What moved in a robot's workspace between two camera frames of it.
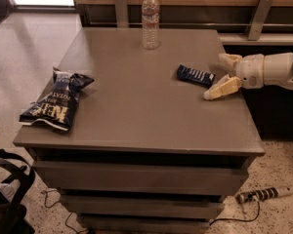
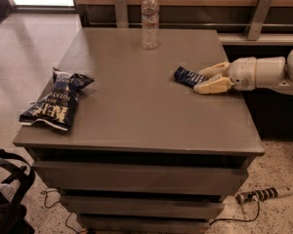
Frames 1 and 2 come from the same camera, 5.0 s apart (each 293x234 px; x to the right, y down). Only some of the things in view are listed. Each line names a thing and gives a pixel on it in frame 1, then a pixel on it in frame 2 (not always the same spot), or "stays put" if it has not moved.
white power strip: [264, 194] stays put
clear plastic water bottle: [150, 20] stays put
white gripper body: [250, 70] stays put
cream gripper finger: [230, 61] to [215, 70]
